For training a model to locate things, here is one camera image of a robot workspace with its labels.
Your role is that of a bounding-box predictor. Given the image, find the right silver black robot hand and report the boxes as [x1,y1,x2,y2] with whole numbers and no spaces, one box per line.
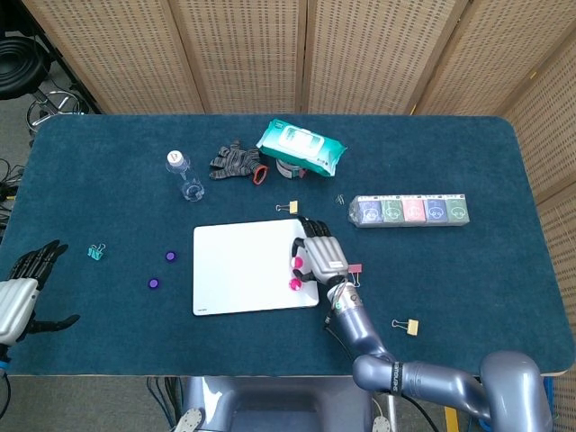
[291,216,350,285]

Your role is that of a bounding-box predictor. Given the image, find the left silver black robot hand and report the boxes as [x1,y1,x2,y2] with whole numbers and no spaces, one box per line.
[0,239,81,347]

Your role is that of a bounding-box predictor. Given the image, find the white magnetic board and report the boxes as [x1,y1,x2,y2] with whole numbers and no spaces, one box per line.
[192,217,321,317]

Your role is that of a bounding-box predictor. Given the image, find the wrapped tissue multipack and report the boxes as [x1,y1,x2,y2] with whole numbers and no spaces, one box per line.
[348,193,471,230]

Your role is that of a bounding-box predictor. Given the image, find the large yellow binder clip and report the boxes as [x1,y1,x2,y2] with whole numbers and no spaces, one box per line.
[391,318,419,337]

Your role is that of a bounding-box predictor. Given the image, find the green wet wipes pack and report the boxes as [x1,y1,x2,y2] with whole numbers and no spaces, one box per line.
[256,118,349,178]

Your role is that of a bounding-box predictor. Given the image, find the blue carpet table mat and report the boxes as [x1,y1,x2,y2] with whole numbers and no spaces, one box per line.
[8,112,568,378]

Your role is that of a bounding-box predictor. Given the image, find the grey knit work glove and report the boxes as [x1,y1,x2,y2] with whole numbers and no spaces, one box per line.
[208,139,270,185]

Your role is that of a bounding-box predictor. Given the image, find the grey robot torso base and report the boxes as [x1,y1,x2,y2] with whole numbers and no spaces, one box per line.
[173,375,392,432]

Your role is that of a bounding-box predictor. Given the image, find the clear plastic water bottle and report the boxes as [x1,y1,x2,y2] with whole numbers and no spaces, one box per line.
[165,149,206,203]

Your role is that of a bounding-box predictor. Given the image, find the metal table leg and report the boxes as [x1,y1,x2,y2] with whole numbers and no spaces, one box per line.
[384,393,400,432]

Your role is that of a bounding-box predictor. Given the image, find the black stool chrome base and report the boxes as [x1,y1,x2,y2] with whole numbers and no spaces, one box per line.
[0,34,94,136]

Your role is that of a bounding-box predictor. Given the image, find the woven folding screen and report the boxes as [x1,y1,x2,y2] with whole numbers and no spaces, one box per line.
[20,0,576,432]

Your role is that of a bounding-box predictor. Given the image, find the black floor cables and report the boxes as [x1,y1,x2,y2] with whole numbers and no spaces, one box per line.
[0,155,26,235]

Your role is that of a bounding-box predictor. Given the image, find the cable bundle under table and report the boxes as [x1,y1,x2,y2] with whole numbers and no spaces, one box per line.
[146,376,184,431]

